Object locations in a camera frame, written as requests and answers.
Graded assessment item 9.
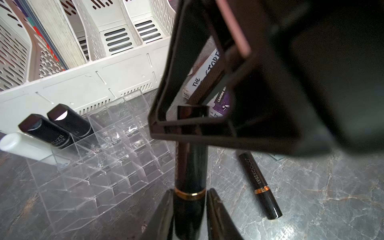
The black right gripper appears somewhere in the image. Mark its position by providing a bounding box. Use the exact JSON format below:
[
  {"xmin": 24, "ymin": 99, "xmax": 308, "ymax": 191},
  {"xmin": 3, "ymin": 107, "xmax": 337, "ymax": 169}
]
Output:
[{"xmin": 240, "ymin": 1, "xmax": 384, "ymax": 153}]

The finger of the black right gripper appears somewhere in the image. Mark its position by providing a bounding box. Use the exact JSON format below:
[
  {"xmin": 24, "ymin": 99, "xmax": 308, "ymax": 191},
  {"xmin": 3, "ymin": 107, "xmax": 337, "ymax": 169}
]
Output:
[{"xmin": 149, "ymin": 1, "xmax": 332, "ymax": 156}]

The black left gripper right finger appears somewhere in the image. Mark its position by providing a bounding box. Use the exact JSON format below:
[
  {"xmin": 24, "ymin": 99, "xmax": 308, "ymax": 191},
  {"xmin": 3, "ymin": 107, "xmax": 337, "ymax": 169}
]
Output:
[{"xmin": 206, "ymin": 189, "xmax": 243, "ymax": 240}]

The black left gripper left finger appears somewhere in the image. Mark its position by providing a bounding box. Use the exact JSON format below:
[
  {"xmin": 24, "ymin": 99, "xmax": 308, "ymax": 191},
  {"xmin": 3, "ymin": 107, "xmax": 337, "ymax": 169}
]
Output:
[{"xmin": 140, "ymin": 189, "xmax": 174, "ymax": 240}]

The white pink lipstick tube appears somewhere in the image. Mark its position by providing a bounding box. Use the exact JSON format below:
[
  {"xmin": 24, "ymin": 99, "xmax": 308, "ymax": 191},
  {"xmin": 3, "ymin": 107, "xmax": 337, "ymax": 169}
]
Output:
[{"xmin": 1, "ymin": 133, "xmax": 70, "ymax": 167}]

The clear acrylic lipstick organizer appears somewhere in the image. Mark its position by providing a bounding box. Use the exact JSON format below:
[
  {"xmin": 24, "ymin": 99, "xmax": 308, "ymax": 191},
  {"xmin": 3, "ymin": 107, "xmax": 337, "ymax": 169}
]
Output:
[{"xmin": 27, "ymin": 90, "xmax": 175, "ymax": 234}]

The white perforated file organizer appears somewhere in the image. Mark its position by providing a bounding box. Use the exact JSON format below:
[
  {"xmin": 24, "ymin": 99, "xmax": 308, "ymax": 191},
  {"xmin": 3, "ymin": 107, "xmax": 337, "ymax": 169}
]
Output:
[{"xmin": 1, "ymin": 1, "xmax": 176, "ymax": 133}]

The book standing in file organizer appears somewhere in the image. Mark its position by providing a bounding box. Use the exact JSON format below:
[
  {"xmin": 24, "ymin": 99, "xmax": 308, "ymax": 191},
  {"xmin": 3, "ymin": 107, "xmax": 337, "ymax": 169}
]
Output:
[{"xmin": 1, "ymin": 1, "xmax": 89, "ymax": 88}]

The blue storey treehouse book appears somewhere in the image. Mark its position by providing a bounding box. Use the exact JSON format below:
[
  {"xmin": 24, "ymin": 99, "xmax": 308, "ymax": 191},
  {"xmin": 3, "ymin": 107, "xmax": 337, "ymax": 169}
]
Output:
[{"xmin": 183, "ymin": 49, "xmax": 231, "ymax": 118}]

